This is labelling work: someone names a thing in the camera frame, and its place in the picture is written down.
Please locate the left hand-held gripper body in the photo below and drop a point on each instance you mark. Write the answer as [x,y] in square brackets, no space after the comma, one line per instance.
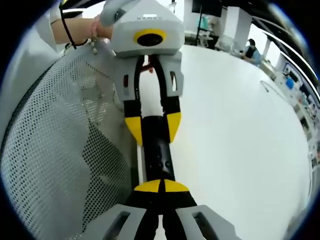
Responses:
[130,28]

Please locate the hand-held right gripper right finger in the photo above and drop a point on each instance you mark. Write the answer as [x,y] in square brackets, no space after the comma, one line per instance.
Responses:
[177,197]

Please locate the person's left hand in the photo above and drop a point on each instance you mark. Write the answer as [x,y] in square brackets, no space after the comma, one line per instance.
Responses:
[105,31]

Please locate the black remote control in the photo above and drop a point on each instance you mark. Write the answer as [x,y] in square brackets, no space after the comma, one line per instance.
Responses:
[157,150]

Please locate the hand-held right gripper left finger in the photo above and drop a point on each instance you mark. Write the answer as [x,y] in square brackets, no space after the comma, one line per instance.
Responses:
[147,197]

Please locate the black monitor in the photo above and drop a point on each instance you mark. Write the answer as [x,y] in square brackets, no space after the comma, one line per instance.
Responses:
[207,7]

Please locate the grey mesh chair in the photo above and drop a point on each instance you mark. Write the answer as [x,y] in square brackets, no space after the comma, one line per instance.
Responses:
[50,150]

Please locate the blue container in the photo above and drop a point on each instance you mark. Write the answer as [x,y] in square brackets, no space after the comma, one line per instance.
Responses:
[290,83]

